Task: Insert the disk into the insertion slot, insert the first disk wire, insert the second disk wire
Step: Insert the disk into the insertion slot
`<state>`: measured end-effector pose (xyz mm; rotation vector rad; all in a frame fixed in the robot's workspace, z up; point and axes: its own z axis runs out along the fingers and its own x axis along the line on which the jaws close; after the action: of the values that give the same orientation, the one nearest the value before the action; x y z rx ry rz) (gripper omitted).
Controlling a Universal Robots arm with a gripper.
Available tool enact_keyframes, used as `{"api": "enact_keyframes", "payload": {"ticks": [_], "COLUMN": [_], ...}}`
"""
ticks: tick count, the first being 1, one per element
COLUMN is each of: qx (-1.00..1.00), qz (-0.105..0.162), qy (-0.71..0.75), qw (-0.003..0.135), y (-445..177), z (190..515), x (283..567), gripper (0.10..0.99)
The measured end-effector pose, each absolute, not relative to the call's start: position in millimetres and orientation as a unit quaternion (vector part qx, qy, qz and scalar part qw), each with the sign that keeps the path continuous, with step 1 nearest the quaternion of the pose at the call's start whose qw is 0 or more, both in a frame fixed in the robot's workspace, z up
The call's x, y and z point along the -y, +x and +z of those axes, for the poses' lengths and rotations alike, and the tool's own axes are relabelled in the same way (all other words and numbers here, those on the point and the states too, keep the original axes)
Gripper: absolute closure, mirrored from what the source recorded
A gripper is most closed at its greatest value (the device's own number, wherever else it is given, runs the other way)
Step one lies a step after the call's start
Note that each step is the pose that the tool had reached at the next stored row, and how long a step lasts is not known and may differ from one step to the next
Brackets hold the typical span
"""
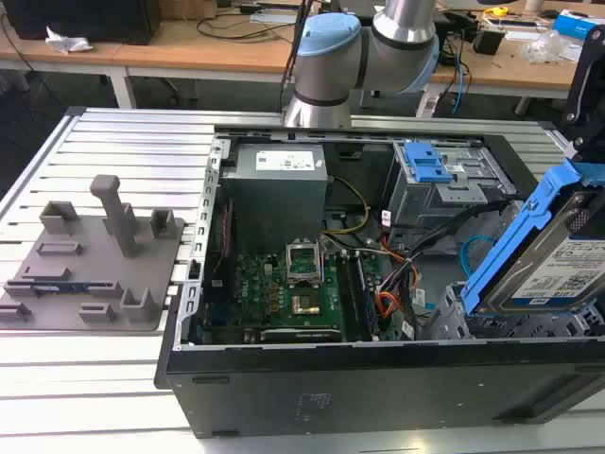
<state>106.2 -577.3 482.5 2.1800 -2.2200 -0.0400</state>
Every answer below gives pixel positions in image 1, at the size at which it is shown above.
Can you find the silver disk bay cage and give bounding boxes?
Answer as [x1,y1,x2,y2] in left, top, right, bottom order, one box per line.
[432,281,605,341]

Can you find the hanging blue cable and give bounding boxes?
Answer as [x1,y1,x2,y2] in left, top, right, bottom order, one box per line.
[452,60,470,114]

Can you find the white crumpled paper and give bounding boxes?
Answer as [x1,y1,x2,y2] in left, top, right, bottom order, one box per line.
[44,25,95,54]

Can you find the grey parts rack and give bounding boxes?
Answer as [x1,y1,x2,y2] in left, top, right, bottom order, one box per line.
[0,173,188,335]

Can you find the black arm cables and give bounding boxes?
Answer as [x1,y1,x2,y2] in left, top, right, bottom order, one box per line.
[277,0,319,114]

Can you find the orange red wire bundle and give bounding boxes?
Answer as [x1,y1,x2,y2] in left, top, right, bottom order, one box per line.
[375,288,404,328]

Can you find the blue plastic latch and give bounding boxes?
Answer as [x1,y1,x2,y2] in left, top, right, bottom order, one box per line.
[405,141,456,185]

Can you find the green motherboard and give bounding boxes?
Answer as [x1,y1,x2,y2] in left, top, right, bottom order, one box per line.
[202,252,382,344]

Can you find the yellow black power wires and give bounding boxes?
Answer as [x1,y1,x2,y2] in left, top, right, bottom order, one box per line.
[323,175,373,236]

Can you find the wooden desk white legs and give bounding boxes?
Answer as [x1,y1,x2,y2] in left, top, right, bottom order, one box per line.
[0,17,303,110]
[424,21,605,117]

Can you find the black graphics card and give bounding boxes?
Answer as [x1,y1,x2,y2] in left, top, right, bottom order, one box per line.
[242,325,344,345]

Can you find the silver optical drive cage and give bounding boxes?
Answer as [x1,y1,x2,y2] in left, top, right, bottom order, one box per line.
[381,139,519,229]

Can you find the black RAM slot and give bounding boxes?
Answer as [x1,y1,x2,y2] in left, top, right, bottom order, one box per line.
[354,254,380,340]
[337,253,361,342]

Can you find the metal socket cover frame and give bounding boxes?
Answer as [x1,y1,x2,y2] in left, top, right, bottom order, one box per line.
[285,241,323,286]

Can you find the blue cardboard box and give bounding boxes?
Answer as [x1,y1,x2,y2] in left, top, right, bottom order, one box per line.
[553,9,597,39]

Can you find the hard disk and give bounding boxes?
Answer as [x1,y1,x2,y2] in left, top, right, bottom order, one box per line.
[460,159,605,319]

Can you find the blue data wire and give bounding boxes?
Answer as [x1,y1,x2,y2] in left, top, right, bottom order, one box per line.
[460,235,495,280]

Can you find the clear plastic bag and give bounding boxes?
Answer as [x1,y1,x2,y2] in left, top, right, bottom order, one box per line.
[521,29,581,65]

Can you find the white power strip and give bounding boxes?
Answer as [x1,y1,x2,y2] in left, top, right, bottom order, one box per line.
[417,93,440,120]

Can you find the large black box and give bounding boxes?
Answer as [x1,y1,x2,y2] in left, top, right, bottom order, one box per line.
[3,0,162,46]

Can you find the black cable bundle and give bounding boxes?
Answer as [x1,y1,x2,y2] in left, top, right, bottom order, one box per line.
[377,197,524,342]

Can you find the small black box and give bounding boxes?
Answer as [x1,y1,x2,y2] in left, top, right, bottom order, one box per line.
[473,27,503,55]

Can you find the grey power supply unit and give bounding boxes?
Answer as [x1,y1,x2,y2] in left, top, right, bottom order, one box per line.
[219,141,330,240]

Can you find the black open PC case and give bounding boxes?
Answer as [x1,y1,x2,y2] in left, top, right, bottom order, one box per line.
[154,123,605,439]

